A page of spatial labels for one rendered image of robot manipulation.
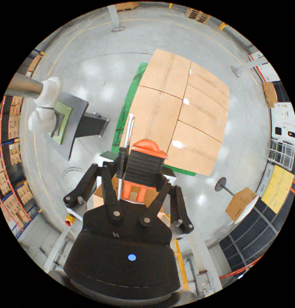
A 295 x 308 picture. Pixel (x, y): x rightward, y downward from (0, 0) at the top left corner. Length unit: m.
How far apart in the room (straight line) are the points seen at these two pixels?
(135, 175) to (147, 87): 0.74
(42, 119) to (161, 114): 0.87
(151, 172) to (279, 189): 7.22
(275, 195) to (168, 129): 7.16
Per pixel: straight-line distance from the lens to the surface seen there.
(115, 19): 3.28
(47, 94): 0.67
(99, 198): 0.51
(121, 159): 0.18
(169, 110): 0.77
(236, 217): 1.91
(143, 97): 0.78
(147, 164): 0.17
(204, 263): 1.39
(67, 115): 0.78
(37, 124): 0.70
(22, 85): 0.59
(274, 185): 7.22
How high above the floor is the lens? 1.27
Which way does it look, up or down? 75 degrees down
